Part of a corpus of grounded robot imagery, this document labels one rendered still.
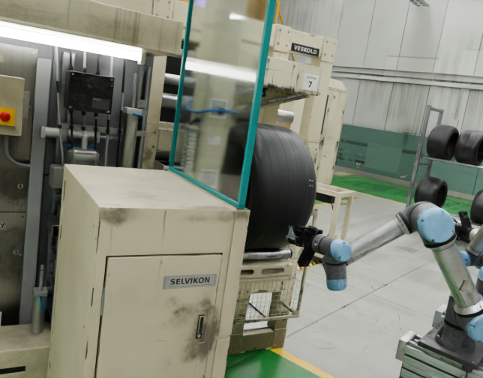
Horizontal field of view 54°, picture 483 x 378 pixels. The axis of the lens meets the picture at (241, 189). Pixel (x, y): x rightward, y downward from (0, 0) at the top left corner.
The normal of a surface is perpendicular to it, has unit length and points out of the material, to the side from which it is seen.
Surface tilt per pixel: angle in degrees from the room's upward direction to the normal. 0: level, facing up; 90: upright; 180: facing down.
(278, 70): 90
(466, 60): 90
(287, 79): 90
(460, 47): 90
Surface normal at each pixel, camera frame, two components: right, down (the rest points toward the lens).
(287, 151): 0.44, -0.50
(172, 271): 0.47, 0.22
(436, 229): -0.12, 0.05
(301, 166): 0.48, -0.29
